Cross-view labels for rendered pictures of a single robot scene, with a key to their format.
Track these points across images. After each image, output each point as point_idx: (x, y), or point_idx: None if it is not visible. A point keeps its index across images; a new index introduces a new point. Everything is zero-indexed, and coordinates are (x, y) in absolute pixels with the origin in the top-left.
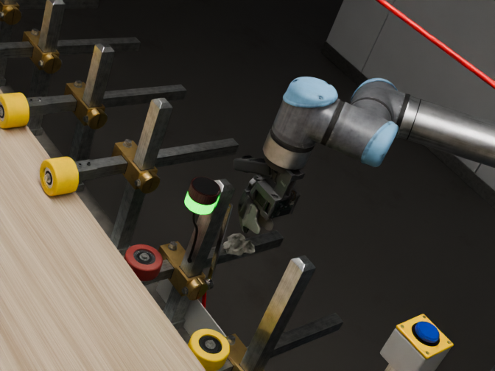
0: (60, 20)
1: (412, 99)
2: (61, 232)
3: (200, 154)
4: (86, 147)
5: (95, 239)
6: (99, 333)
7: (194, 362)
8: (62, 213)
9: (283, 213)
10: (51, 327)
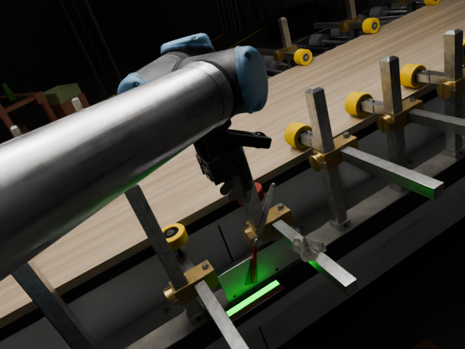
0: (453, 50)
1: (187, 64)
2: (261, 159)
3: (387, 173)
4: (394, 151)
5: (260, 170)
6: (183, 190)
7: None
8: (279, 154)
9: (207, 176)
10: (187, 176)
